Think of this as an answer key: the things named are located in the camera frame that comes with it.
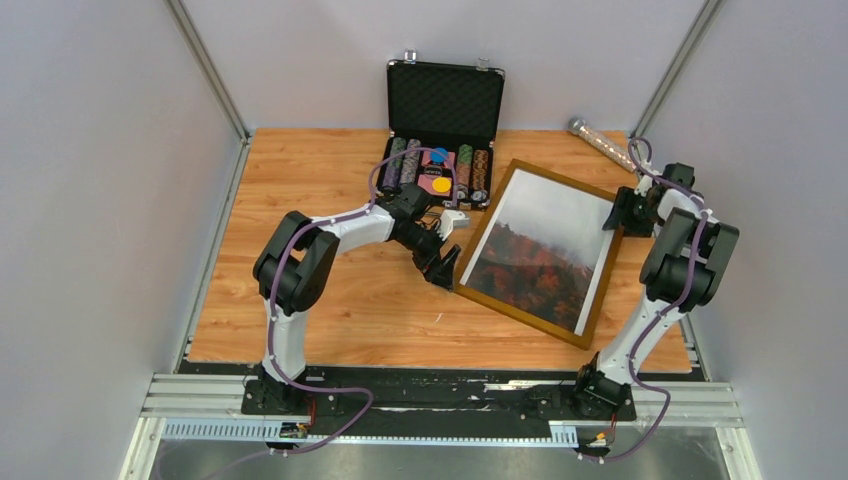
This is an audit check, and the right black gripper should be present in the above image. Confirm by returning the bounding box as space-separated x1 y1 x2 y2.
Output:
602 185 663 237

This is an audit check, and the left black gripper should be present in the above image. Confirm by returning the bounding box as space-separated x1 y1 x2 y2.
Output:
397 223 462 294

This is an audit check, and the red forest photo print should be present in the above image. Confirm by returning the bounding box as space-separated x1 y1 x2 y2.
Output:
459 168 617 338

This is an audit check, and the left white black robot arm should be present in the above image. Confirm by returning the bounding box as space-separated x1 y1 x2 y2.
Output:
253 184 470 413

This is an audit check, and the yellow round chip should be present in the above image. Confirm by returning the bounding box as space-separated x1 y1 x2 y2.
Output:
431 177 453 195

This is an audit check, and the silver glitter tube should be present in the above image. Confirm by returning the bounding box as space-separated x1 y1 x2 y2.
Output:
566 116 637 173

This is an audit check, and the blue round chip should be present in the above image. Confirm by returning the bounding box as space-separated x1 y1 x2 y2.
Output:
429 148 450 165

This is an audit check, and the black poker chip case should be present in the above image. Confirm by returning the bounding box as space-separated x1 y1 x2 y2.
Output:
374 50 506 211

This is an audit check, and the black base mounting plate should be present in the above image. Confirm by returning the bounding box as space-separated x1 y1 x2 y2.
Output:
178 361 636 439

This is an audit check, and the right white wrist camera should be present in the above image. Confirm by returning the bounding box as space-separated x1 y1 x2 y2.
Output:
634 174 654 197

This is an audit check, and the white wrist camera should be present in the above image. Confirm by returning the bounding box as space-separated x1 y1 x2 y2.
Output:
634 174 654 197
437 209 471 241

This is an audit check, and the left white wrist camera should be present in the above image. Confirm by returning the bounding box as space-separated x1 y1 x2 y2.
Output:
437 209 471 241

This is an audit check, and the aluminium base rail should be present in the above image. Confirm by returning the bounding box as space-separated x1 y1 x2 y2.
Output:
126 374 760 479

